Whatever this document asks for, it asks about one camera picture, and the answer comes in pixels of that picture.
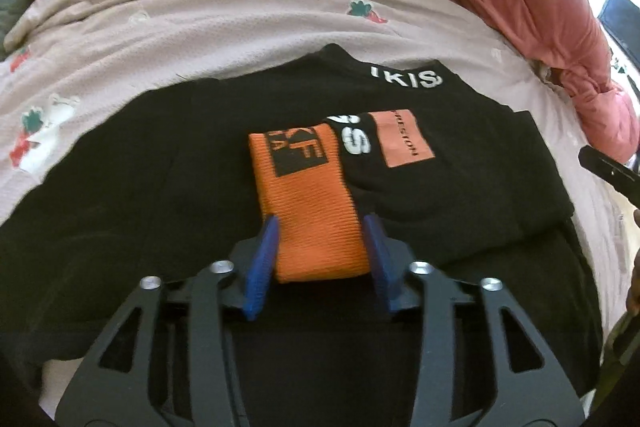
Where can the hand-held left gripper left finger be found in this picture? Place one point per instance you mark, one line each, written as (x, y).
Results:
(260, 277)

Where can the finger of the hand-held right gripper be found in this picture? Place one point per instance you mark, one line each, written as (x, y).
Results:
(615, 177)

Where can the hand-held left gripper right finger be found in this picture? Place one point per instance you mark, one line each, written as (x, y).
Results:
(379, 262)

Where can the orange sock with black print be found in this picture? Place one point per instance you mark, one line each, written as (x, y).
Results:
(310, 217)

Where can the black sock with orange patch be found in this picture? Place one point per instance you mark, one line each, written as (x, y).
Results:
(380, 182)

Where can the black t-shirt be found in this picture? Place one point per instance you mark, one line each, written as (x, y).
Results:
(125, 182)

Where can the beige printed blanket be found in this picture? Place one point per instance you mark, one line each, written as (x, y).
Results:
(200, 32)

